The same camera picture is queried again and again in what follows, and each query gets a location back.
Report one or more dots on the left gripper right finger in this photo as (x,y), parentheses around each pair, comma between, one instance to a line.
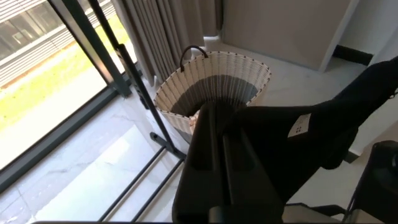
(255,199)

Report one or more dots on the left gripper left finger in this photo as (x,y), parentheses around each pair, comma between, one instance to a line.
(192,196)

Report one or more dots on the black garment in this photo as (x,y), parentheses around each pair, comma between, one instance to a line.
(311,149)

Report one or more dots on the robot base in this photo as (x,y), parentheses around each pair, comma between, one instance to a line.
(379,186)

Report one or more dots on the black clothes rack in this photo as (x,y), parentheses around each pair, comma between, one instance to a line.
(136,81)

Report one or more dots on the white laundry basket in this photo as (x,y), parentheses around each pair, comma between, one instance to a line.
(217,68)

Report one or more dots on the beige curtain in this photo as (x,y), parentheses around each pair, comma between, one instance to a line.
(161,31)

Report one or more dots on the window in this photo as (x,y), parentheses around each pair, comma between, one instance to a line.
(90,46)

